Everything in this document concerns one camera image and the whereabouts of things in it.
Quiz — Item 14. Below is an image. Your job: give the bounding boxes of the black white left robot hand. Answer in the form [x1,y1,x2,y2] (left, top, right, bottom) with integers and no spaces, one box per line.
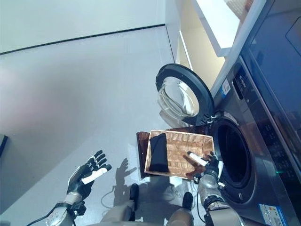
[67,149,112,199]

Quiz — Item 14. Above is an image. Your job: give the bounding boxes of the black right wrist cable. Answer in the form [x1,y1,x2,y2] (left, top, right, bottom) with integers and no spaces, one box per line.
[196,195,206,223]

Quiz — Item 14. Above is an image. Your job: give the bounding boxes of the grey right robot leg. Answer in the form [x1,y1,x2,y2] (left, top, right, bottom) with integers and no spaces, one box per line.
[166,192,195,226]

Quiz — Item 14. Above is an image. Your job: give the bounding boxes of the small blue washer sticker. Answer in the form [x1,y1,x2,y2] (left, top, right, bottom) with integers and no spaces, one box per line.
[221,79,230,98]

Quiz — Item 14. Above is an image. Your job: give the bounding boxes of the black garment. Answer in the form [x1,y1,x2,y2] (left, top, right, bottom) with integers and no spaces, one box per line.
[149,133,170,173]

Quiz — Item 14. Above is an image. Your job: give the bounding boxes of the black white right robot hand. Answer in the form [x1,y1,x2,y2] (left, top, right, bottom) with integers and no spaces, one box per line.
[187,151,224,182]

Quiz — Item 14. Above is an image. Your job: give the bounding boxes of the grey stacked dryer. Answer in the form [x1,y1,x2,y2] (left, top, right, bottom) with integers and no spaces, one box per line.
[241,0,301,151]

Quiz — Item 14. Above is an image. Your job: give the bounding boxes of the rectangular wicker laundry basket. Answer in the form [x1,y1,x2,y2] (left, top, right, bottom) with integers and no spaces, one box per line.
[143,129,215,181]

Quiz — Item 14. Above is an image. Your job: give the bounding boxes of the large blue white appliance label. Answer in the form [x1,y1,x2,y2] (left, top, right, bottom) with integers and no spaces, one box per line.
[258,203,289,226]

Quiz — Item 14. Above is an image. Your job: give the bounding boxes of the grey cabinet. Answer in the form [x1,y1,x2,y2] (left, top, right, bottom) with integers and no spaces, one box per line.
[0,133,9,157]

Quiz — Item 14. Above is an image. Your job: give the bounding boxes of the shallow light wicker tray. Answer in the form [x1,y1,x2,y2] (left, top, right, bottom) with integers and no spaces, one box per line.
[225,0,248,17]

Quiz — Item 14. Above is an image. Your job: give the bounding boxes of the round glass washer door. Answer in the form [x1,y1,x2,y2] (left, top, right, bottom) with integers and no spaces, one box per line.
[155,63,215,127]

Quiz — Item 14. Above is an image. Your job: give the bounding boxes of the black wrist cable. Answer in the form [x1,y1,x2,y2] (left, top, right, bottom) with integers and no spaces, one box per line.
[25,210,58,226]
[196,195,206,223]

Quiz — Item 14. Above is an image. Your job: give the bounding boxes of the white counter cabinet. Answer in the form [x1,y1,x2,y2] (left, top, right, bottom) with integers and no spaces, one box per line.
[164,0,245,83]

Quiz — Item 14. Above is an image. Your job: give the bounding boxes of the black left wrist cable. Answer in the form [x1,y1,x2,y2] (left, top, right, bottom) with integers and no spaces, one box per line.
[25,210,58,226]

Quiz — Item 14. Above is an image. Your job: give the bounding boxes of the grey front-loading washing machine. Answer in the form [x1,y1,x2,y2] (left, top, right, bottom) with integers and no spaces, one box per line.
[209,55,301,226]

